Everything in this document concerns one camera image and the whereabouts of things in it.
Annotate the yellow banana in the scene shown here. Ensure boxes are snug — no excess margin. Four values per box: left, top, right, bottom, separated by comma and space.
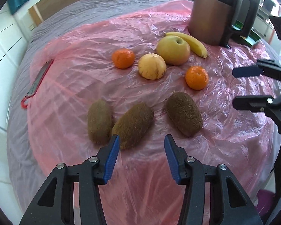
165, 31, 208, 59

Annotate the small mandarin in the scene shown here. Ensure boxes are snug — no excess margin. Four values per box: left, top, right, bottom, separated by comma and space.
111, 48, 135, 69

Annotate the large yellow-green apple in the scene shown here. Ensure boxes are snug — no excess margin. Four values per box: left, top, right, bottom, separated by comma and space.
156, 36, 191, 66

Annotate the yellow striped pepino melon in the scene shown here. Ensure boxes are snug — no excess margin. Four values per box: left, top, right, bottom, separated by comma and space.
138, 53, 166, 80

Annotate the green tray box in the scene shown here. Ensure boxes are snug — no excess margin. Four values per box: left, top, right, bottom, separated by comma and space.
231, 30, 261, 48

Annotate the pink plastic sheet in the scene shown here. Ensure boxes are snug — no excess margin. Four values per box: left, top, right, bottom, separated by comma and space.
27, 8, 281, 224

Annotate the steel black electric kettle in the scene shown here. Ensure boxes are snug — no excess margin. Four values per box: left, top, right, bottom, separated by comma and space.
188, 0, 260, 48

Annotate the brown kiwi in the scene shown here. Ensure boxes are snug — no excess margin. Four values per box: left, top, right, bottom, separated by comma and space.
112, 103, 154, 150
87, 99, 113, 145

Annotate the orange mandarin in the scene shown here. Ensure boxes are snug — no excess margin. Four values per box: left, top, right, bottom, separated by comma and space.
185, 66, 209, 90

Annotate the grey purple bedspread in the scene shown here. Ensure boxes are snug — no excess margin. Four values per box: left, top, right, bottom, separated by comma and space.
7, 0, 192, 211

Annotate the large front kiwi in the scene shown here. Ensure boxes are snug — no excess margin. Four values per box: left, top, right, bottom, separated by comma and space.
165, 91, 203, 137

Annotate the white wardrobe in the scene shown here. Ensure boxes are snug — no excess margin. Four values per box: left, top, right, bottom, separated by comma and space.
0, 4, 28, 132

